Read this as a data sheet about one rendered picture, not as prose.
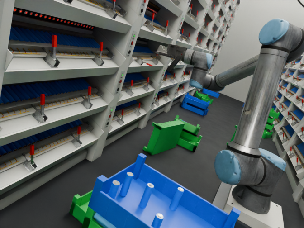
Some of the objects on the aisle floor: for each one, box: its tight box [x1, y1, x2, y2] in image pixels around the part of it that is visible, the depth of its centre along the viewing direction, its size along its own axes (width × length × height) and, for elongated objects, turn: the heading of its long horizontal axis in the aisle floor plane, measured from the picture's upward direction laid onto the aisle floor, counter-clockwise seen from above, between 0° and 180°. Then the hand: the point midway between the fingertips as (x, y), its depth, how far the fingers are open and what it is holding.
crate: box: [169, 121, 202, 152], centre depth 200 cm, size 30×20×8 cm
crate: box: [175, 115, 200, 136], centre depth 213 cm, size 30×20×8 cm
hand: (155, 52), depth 164 cm, fingers open, 3 cm apart
